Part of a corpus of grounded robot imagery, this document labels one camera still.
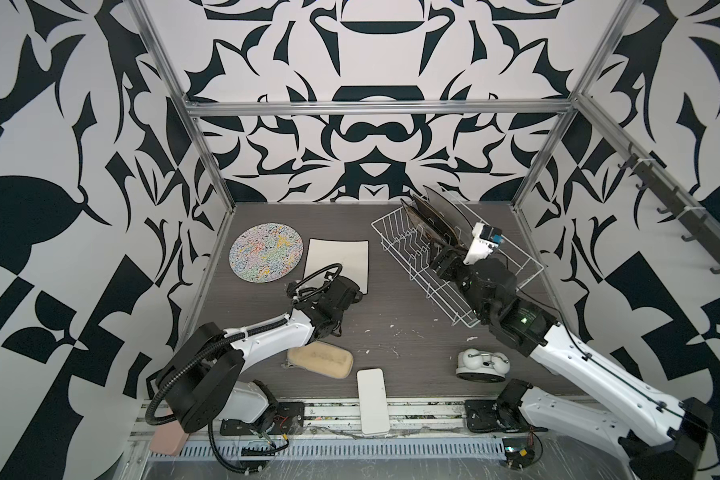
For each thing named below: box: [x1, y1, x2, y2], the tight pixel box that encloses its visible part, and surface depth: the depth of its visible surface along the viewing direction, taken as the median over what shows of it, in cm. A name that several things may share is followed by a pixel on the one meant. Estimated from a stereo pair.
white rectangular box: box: [357, 368, 390, 436], surface depth 75 cm
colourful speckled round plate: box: [228, 222, 304, 284], surface depth 107 cm
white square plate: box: [302, 238, 370, 295], surface depth 106 cm
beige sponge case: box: [286, 341, 354, 379], surface depth 82 cm
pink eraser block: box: [150, 420, 190, 456], surface depth 71 cm
